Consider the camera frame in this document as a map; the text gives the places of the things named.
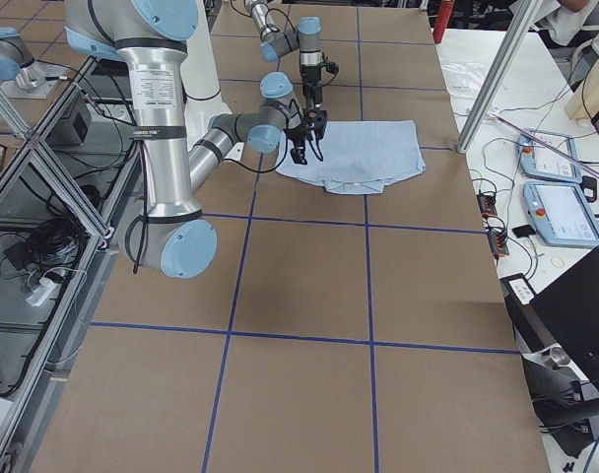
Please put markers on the white power strip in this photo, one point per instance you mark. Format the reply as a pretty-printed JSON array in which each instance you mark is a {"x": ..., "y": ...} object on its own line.
[{"x": 41, "y": 292}]

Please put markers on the grey robot base mount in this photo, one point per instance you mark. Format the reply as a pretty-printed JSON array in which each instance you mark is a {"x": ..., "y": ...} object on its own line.
[{"x": 21, "y": 75}]

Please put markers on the aluminium frame post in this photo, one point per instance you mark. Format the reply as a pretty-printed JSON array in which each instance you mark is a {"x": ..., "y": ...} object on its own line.
[{"x": 523, "y": 19}]

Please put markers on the black monitor on stand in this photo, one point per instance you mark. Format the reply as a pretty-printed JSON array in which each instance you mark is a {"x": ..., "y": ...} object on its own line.
[{"x": 559, "y": 328}]

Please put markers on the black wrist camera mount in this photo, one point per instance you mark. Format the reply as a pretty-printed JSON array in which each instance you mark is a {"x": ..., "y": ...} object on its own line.
[{"x": 315, "y": 120}]

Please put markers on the lower teach pendant tablet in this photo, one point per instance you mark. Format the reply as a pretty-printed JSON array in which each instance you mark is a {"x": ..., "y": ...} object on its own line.
[{"x": 560, "y": 214}]

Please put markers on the red fire extinguisher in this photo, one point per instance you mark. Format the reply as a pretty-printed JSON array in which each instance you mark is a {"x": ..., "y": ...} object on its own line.
[{"x": 442, "y": 20}]

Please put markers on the upper teach pendant tablet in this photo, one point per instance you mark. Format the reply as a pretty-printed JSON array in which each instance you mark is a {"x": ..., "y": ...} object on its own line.
[{"x": 540, "y": 162}]

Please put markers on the clear plastic bag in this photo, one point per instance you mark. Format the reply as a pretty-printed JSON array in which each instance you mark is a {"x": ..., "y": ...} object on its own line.
[{"x": 463, "y": 78}]

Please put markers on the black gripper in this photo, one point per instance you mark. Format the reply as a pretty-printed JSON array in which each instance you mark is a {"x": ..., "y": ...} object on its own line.
[
  {"x": 310, "y": 82},
  {"x": 298, "y": 134}
]

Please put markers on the teach pendant tablet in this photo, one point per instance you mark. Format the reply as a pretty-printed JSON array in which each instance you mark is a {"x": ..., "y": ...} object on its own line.
[
  {"x": 560, "y": 214},
  {"x": 540, "y": 162}
]

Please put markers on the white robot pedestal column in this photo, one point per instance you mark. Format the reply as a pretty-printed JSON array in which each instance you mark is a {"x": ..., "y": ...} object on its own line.
[{"x": 203, "y": 96}]

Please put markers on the light blue button shirt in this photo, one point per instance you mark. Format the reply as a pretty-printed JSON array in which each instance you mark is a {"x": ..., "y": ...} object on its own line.
[{"x": 359, "y": 157}]

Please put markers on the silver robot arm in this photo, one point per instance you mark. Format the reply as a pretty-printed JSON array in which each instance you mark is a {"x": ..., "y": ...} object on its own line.
[
  {"x": 167, "y": 50},
  {"x": 275, "y": 44}
]

